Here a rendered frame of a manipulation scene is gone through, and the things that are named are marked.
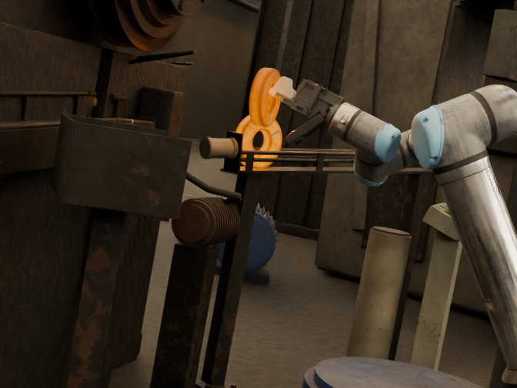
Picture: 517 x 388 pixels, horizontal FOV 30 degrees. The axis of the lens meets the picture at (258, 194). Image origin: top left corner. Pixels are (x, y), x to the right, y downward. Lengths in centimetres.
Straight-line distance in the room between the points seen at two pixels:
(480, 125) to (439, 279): 88
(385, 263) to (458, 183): 82
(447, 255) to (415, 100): 218
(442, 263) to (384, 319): 23
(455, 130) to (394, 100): 296
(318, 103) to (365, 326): 68
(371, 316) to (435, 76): 226
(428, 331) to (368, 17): 252
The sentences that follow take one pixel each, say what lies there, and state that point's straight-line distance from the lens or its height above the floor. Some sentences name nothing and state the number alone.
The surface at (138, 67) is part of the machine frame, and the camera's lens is 253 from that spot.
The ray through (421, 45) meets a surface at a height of 124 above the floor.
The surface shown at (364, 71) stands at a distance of 496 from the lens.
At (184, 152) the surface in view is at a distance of 166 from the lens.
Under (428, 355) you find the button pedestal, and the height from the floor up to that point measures 20.
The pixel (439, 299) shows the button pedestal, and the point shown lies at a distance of 277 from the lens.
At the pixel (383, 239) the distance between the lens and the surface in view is 273.
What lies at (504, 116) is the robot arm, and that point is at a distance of 199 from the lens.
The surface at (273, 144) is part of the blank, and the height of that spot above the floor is 70.
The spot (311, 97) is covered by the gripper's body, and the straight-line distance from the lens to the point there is 246.
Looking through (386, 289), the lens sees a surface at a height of 36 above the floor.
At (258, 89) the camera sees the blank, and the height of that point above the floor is 84.
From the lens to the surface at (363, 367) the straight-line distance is 153.
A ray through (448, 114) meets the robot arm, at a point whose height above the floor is 85.
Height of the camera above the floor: 80
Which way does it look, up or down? 5 degrees down
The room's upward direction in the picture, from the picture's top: 10 degrees clockwise
